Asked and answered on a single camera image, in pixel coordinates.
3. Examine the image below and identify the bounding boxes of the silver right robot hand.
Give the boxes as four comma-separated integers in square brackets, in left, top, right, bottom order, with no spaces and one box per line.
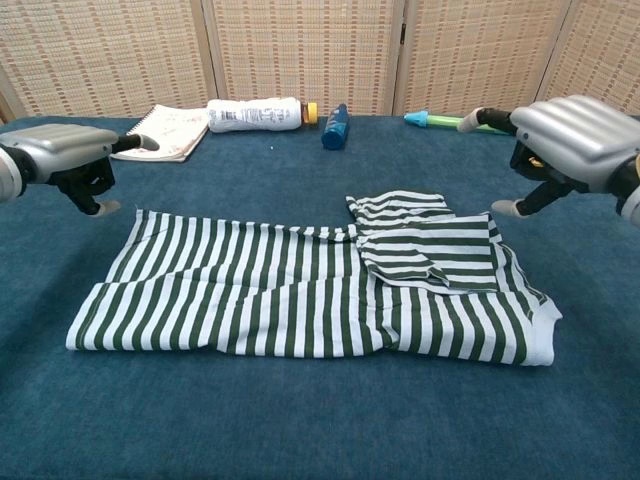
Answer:
[457,94,640,219]

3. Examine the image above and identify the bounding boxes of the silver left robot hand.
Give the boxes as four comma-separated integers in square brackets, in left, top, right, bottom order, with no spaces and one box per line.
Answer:
[0,123,161,217]

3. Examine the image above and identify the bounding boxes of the green white striped T-shirt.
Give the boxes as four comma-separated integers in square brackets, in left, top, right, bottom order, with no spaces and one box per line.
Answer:
[65,188,564,368]

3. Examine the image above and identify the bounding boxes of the white spiral notebook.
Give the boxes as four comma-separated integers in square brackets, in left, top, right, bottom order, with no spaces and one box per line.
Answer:
[107,103,210,164]

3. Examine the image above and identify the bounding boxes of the green blue water squirter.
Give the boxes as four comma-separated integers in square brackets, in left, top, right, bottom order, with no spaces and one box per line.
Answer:
[403,111,516,137]

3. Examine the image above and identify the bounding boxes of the white bottle yellow cap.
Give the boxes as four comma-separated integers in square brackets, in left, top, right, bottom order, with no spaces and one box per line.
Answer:
[206,97,320,134]

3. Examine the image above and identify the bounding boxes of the blue bottle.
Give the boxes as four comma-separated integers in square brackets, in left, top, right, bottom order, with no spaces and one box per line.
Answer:
[320,103,350,150]

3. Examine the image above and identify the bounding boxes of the woven folding screen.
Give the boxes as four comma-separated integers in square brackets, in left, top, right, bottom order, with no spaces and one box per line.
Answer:
[0,0,640,126]

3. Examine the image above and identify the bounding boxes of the blue felt table cover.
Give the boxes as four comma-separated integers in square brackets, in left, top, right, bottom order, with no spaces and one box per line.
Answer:
[0,115,640,480]

